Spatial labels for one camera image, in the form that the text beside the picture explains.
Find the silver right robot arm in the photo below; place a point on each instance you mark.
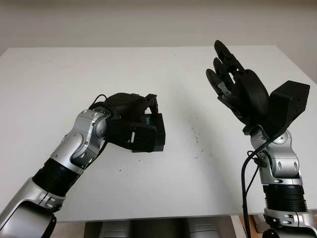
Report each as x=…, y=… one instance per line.
x=282, y=173

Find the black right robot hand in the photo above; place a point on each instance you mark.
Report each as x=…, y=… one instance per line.
x=250, y=91

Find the white table leg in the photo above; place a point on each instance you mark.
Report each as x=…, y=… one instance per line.
x=239, y=228

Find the black intel box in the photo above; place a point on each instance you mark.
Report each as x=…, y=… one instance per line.
x=159, y=124

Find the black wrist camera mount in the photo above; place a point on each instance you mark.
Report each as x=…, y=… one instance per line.
x=138, y=136
x=289, y=104

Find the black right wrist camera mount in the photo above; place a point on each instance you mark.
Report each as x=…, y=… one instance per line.
x=289, y=104

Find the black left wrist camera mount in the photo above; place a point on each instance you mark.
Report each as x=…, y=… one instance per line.
x=138, y=136

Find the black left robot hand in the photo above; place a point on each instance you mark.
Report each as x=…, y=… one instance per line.
x=126, y=104

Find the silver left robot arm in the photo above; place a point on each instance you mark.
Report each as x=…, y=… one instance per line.
x=74, y=148

